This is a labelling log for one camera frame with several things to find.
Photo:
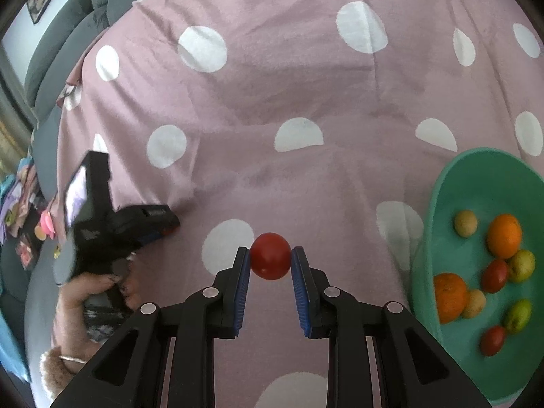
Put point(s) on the pink plastic toy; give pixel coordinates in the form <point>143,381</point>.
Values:
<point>44,223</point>

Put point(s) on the large oval green fruit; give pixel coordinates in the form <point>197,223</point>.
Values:
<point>518,315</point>

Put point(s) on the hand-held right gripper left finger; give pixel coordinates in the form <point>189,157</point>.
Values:
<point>242,289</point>

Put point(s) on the large red tomato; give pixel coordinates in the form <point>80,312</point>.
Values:
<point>270,261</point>

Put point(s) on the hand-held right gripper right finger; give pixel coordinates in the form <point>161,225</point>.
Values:
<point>298,289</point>

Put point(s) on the teal plastic bowl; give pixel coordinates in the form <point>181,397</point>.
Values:
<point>467,187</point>

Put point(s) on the pink polka dot blanket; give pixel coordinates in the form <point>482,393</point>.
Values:
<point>276,93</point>

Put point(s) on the small green fruit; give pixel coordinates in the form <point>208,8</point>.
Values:
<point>522,265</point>

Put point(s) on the small tan fruit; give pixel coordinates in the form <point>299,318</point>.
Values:
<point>465,223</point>
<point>474,304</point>

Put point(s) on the pile of colourful toys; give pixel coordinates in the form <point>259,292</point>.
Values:
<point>21,195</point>

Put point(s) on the person's left hand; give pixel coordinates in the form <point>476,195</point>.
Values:
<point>70,306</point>

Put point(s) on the orange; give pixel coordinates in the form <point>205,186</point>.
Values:
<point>504,236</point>
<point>449,297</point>

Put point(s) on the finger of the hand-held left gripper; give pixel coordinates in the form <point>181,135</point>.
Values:
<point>157,223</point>

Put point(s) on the light blue cloth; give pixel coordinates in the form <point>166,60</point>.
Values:
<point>12,348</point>

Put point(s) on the grey sofa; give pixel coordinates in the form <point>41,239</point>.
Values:
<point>55,51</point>

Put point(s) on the small red packet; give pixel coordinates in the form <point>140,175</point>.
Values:
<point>26,256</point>

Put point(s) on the person's left forearm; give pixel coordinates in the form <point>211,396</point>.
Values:
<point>53,372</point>

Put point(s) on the dark low table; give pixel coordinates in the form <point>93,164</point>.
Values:
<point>8,263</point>

